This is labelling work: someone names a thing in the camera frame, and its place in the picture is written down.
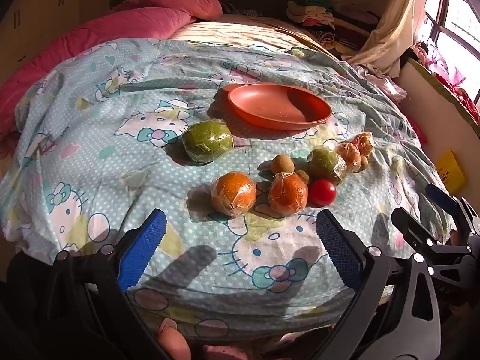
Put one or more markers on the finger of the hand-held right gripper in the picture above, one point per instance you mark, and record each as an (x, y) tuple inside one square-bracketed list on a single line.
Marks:
[(407, 223), (437, 194)]

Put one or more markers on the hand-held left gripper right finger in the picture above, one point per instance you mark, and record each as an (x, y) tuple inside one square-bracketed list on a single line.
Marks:
[(337, 247)]

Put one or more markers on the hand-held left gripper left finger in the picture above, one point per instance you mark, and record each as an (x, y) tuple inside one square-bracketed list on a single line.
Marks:
[(144, 247)]

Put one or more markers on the red cherry tomato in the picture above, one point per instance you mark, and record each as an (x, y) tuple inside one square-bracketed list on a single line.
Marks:
[(322, 193)]

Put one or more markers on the orange with knot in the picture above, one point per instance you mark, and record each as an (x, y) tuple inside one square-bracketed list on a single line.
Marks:
[(288, 195)]

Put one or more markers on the brown longan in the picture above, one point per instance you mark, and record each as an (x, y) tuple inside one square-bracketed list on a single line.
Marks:
[(363, 163), (282, 164), (302, 175)]

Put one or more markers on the small green orange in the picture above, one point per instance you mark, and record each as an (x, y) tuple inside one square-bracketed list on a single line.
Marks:
[(325, 164)]

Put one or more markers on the large green orange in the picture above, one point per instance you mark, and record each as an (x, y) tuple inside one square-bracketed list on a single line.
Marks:
[(207, 142)]

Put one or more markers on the orange plastic plate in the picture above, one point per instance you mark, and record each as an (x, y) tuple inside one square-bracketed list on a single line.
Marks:
[(277, 108)]

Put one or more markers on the person's right hand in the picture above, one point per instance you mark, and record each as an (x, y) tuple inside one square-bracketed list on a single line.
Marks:
[(455, 237)]

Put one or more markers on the yellow box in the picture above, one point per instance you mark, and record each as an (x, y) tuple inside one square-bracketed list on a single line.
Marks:
[(450, 170)]

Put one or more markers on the cartoon cat printed blanket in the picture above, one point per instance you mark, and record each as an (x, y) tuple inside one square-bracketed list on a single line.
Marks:
[(112, 180)]

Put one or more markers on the green edged sill cover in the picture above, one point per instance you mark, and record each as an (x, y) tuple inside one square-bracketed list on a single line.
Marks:
[(442, 87)]

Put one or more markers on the light pink cloth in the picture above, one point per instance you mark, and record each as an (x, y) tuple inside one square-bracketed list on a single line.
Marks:
[(382, 82)]

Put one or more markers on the pink dotted cloth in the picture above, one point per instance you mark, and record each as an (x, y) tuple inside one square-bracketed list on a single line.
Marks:
[(225, 350)]

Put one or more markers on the pile of pink cloths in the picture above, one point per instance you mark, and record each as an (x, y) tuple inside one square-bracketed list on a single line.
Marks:
[(431, 60)]

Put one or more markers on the dark clothing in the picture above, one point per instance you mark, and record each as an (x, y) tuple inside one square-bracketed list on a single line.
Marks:
[(22, 307)]

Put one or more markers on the barred window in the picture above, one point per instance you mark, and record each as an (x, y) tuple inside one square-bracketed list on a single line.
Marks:
[(450, 37)]

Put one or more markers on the cream curtain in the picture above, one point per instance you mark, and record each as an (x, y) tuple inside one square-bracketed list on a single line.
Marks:
[(390, 26)]

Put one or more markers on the pink quilt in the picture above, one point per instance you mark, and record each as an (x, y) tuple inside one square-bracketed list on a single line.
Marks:
[(93, 41)]

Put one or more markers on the pile of folded clothes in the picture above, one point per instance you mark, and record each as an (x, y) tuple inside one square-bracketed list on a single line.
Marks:
[(315, 13)]

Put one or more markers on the beige striped bed sheet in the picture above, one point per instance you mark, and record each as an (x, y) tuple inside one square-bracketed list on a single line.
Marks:
[(243, 32)]

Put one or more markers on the cream wardrobe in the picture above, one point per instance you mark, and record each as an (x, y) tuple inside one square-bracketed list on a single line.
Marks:
[(37, 15)]

